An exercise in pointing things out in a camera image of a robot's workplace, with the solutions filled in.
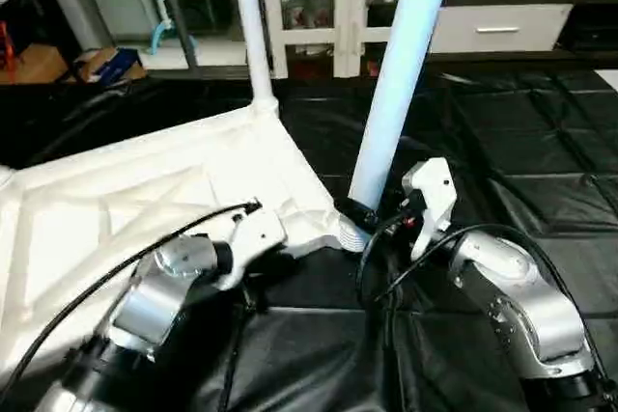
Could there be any white plastic table top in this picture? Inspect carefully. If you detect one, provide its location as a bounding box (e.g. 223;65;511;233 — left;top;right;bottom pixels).
0;98;368;384

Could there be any black work mat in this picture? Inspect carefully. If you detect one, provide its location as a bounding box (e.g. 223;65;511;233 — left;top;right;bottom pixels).
0;55;618;412

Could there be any white glass-door cabinet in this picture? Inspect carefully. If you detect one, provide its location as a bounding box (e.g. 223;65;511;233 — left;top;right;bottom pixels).
256;0;416;80

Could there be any white drawer unit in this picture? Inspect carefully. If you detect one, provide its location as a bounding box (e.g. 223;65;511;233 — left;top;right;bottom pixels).
430;2;576;54

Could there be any blue plastic bag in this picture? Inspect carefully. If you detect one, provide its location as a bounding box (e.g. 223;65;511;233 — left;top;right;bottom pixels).
77;45;146;85

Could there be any light blue hooked pole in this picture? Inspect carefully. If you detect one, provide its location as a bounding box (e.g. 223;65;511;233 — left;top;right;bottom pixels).
145;0;194;56

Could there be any brown cardboard box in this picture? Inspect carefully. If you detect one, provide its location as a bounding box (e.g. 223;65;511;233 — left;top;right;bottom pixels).
0;43;69;85

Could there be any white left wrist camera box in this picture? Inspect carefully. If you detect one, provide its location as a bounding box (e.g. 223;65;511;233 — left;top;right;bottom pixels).
214;205;289;292

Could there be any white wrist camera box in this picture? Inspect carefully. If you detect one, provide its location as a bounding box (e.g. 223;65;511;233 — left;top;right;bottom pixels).
401;156;458;261
214;205;289;292

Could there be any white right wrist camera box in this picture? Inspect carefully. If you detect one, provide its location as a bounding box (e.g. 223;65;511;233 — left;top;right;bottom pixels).
401;156;458;261

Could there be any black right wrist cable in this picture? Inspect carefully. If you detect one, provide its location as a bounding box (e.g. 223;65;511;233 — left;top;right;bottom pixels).
355;214;561;307

